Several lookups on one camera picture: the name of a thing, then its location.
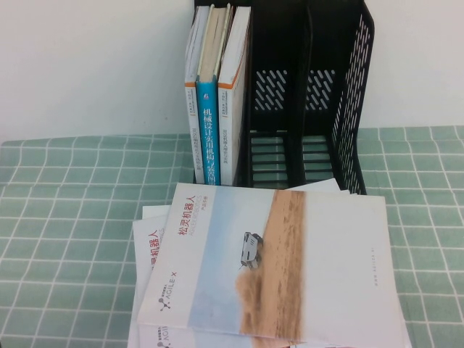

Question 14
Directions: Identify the blue spine book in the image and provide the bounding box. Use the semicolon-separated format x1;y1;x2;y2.
195;2;233;186

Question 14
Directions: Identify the thin white orange-striped book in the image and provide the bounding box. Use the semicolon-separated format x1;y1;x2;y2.
184;5;211;184

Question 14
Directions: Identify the thick white orange-striped book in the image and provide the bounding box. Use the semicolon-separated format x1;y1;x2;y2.
217;5;252;186

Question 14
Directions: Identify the black plastic book holder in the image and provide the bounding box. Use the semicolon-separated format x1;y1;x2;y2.
191;0;378;196

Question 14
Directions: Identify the green checked tablecloth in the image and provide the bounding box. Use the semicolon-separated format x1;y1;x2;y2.
0;125;464;348

